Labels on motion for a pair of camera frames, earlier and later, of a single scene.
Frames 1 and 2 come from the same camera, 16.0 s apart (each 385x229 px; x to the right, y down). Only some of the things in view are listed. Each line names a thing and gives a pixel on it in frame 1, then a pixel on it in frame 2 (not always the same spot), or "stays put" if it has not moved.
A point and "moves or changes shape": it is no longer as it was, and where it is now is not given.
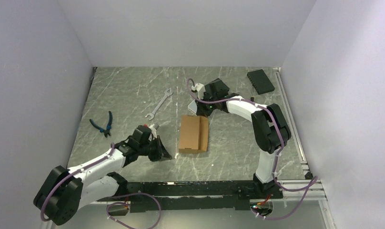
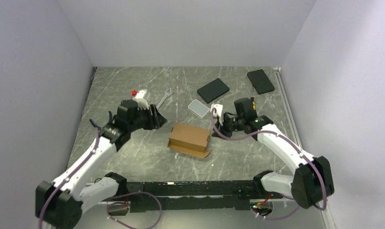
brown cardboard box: (194, 134) moves or changes shape
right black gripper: (201, 111) -> (226, 132)
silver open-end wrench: (167, 94) stays put
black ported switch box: (260, 81) stays put
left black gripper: (161, 153) -> (156, 120)
